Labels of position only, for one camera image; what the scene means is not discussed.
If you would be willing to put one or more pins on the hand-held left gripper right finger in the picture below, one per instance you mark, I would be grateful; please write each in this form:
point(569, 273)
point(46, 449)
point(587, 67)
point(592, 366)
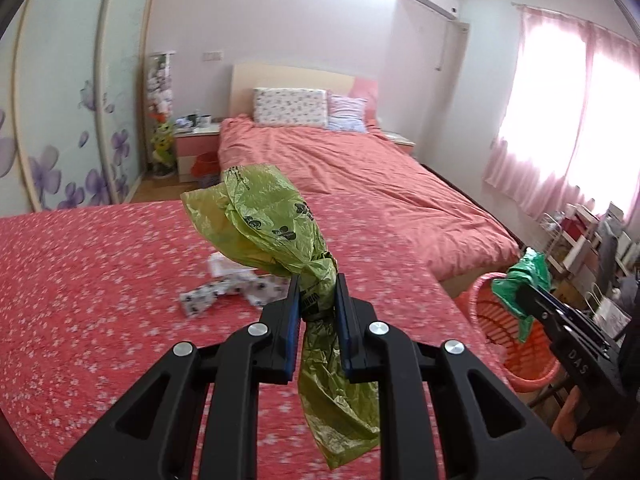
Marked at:
point(345, 335)

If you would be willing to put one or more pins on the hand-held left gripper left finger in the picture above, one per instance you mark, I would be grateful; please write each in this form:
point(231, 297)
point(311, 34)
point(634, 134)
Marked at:
point(291, 330)

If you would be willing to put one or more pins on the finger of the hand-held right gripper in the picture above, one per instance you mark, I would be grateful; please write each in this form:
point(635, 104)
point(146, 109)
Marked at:
point(532, 302)
point(580, 322)

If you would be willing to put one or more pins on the green plastic bag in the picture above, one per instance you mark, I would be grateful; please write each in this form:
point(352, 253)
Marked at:
point(530, 270)

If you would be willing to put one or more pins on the orange mesh laundry basket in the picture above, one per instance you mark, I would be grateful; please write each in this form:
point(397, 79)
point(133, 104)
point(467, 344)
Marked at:
point(525, 367)

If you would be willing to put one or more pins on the yellow-green printed plastic bag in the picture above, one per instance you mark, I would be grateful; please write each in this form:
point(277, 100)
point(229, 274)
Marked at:
point(270, 210)

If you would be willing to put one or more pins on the white paper bag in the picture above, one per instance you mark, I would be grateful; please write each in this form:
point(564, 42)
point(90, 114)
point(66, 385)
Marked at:
point(611, 314)

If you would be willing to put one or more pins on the black and white printed paper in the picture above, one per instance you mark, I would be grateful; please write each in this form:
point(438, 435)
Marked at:
point(225, 292)

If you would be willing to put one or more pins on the bed with pink cover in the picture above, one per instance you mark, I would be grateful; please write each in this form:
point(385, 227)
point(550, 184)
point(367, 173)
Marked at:
point(375, 185)

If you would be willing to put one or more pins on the small red basket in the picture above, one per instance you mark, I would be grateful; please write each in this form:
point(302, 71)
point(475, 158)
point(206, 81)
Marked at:
point(206, 167)

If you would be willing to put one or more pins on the pink curtain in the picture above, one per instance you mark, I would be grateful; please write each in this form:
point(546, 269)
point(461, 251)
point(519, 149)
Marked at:
point(565, 110)

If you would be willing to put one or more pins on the white and pink nightstand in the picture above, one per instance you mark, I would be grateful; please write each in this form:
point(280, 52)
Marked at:
point(192, 147)
point(400, 144)

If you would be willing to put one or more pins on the red floral blanket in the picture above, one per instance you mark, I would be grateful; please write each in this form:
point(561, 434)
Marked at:
point(75, 285)

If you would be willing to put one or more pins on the pink striped pillow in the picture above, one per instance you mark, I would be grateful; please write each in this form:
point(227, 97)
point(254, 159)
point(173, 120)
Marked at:
point(347, 112)

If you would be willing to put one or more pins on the white floral pillow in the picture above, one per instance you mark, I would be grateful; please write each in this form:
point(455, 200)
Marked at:
point(290, 106)

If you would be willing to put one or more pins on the white mug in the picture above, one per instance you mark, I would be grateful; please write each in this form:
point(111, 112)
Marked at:
point(204, 121)

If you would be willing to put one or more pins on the yellow-green plush toy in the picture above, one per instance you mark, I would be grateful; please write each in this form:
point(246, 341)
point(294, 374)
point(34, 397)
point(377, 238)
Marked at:
point(163, 142)

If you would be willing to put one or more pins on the dark mug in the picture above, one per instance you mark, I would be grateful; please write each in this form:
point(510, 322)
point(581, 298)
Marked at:
point(190, 120)

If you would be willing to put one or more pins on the beige and pink headboard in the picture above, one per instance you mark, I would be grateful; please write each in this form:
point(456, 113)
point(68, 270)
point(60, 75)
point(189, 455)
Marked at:
point(280, 76)

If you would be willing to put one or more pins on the clear plush toy display tower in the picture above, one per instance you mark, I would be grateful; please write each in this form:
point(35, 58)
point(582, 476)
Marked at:
point(161, 85)

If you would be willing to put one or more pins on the floral glass sliding wardrobe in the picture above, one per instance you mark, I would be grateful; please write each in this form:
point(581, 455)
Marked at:
point(60, 110)

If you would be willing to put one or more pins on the white wall pipe cover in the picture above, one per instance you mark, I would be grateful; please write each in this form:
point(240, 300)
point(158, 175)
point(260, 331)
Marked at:
point(452, 45)

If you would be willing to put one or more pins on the white wall switch plate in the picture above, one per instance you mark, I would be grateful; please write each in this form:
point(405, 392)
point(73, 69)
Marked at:
point(212, 55)

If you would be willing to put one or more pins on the white wall air conditioner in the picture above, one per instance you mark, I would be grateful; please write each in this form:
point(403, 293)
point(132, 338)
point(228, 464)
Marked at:
point(430, 6)

